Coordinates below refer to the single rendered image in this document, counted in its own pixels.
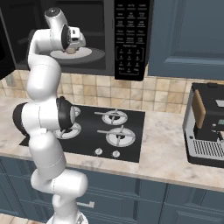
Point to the black and silver coffee machine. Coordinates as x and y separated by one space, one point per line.
207 137

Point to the silver hob knob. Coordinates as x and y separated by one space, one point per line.
98 151
115 153

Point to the dark glass microwave turntable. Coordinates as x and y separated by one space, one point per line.
97 57

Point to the blue base cupboard door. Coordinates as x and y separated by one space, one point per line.
195 207

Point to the blue drawer front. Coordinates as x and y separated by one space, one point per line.
116 189

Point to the black microwave oven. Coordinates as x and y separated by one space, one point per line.
131 35

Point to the white round plate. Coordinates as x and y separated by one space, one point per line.
84 52

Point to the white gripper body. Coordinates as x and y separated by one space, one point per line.
78 39

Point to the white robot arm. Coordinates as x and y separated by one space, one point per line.
43 116

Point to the black microwave door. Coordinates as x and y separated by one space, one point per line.
5 49

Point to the black gas hob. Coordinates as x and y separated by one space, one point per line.
128 134

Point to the blue wall cupboard door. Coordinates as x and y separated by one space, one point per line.
186 35

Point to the grey wall socket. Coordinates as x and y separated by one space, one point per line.
10 79

